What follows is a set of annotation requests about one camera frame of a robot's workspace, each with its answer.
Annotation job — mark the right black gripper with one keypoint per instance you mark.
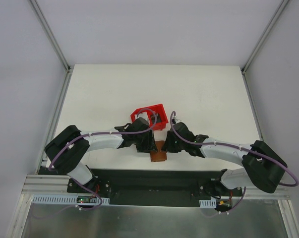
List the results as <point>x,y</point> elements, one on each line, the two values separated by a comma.
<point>171,143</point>

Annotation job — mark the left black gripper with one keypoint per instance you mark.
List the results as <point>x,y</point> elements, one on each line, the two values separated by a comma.
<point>146,143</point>

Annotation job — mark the brown leather card holder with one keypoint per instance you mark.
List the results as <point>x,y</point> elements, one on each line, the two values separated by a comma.
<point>159,155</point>

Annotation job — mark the red plastic bin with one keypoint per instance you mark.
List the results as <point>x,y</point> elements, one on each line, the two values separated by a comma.
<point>153,114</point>

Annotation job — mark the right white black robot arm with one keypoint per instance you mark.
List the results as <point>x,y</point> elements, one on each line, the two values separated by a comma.
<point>255,170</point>

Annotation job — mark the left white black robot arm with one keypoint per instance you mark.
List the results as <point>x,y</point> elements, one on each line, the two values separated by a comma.
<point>66,150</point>

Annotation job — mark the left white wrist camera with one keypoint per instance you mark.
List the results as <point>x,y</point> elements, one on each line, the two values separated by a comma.
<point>144,120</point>

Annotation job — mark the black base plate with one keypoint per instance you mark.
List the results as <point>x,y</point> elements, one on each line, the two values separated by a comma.
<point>159,188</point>

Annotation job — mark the right white cable duct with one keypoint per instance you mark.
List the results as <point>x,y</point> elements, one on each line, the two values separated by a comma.
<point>212,203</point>

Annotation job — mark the white cable duct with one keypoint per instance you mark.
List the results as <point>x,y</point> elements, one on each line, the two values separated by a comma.
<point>69,200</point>
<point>212,203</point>

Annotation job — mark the left aluminium frame post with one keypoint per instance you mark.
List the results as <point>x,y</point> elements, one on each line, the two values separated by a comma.
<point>49,34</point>

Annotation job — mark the aluminium frame post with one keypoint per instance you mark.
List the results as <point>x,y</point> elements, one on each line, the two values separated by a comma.
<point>49,34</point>
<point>265,34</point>

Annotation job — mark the right aluminium frame post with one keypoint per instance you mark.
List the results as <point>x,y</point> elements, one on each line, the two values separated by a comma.
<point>265,34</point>

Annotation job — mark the left white cable duct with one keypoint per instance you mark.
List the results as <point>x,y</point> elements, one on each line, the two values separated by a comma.
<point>69,200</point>

